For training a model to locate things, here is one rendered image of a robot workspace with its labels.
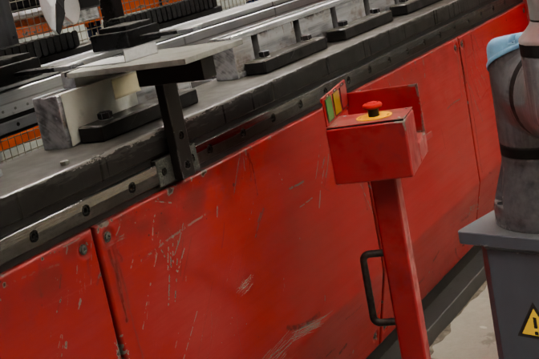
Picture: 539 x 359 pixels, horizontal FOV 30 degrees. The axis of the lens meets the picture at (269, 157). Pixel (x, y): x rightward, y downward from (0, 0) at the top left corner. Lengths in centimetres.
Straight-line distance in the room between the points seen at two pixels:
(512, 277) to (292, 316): 99
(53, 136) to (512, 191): 89
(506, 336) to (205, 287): 76
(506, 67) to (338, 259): 122
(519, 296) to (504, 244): 7
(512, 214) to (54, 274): 73
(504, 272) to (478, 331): 165
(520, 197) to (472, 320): 177
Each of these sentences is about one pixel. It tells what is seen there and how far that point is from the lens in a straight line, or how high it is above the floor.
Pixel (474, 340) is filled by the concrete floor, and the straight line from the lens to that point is 285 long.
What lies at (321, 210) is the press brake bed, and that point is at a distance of 227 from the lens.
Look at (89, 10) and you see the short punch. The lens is 191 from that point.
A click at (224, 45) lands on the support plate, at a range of 175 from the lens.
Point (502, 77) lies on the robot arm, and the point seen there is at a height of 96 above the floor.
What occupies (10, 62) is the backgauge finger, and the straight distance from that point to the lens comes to 202.
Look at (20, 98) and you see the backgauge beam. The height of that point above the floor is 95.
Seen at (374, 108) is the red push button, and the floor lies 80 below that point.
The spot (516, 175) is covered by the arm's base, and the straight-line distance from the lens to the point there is 122.
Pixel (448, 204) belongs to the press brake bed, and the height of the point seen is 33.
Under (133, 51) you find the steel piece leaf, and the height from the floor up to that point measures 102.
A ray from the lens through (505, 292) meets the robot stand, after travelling 126.
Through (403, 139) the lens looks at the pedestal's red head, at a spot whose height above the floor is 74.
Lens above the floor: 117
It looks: 12 degrees down
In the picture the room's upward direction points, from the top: 11 degrees counter-clockwise
